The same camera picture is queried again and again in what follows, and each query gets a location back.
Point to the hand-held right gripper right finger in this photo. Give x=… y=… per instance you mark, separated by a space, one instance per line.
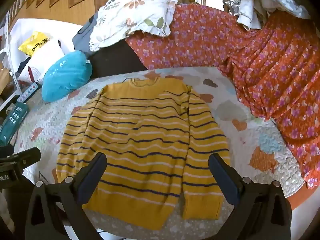
x=223 y=175

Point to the teal cloth garment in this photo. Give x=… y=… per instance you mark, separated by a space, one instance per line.
x=65 y=75

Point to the yellow striped sweater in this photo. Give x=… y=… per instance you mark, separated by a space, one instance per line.
x=140 y=135

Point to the teal remote control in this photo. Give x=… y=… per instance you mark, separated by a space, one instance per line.
x=15 y=117

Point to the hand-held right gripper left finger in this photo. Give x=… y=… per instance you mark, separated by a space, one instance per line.
x=92 y=173

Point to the white perforated rail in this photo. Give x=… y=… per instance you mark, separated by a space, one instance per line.
x=11 y=62

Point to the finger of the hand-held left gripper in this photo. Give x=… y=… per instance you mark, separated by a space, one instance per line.
x=28 y=158

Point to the yellow plastic bag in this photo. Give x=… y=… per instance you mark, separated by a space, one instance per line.
x=35 y=43

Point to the white sheet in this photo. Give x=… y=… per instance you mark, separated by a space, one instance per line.
x=50 y=27

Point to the white garment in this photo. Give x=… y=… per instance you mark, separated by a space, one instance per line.
x=246 y=7

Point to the framed picture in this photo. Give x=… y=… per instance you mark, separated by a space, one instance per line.
x=212 y=1

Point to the grey-blue cloth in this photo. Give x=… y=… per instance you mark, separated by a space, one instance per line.
x=83 y=38

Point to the wooden stair railing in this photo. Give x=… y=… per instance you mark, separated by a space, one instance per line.
x=62 y=2

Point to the white floral pillow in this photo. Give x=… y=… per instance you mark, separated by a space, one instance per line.
x=135 y=12

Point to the white quilted patchwork bedspread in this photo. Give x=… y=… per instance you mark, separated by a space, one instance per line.
x=232 y=127

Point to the white dotted box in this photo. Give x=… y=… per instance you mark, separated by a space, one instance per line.
x=27 y=92

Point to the dark cloth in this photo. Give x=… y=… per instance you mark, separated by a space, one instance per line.
x=115 y=60

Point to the white plastic bag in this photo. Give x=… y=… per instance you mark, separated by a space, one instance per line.
x=45 y=60

